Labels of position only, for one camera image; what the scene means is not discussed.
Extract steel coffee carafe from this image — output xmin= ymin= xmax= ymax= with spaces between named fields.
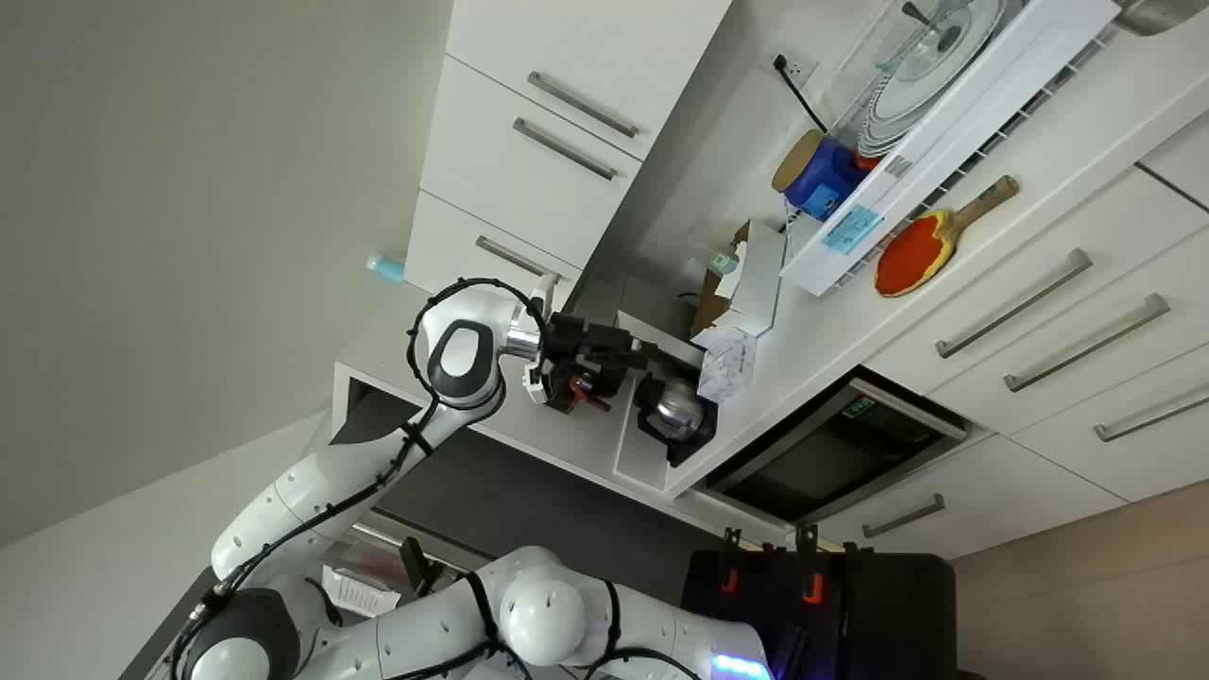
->
xmin=634 ymin=378 xmax=706 ymax=441

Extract black case with orange latches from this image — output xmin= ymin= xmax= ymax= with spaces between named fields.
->
xmin=678 ymin=539 xmax=958 ymax=680

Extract white wire dish rack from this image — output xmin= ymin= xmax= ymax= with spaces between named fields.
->
xmin=780 ymin=0 xmax=1119 ymax=293

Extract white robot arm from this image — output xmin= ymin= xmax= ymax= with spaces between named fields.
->
xmin=171 ymin=274 xmax=634 ymax=680

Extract white stirrer box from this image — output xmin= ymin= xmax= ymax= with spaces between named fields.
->
xmin=693 ymin=323 xmax=754 ymax=405

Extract glass bowl on rack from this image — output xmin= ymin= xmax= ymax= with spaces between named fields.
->
xmin=841 ymin=0 xmax=1018 ymax=158

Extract built-in oven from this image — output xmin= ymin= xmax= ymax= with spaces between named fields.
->
xmin=706 ymin=368 xmax=969 ymax=526

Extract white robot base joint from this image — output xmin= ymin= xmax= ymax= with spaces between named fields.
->
xmin=293 ymin=549 xmax=772 ymax=680

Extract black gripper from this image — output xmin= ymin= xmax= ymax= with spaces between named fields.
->
xmin=545 ymin=313 xmax=631 ymax=413

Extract blue canister with lid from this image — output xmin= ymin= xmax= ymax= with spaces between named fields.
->
xmin=772 ymin=128 xmax=874 ymax=223

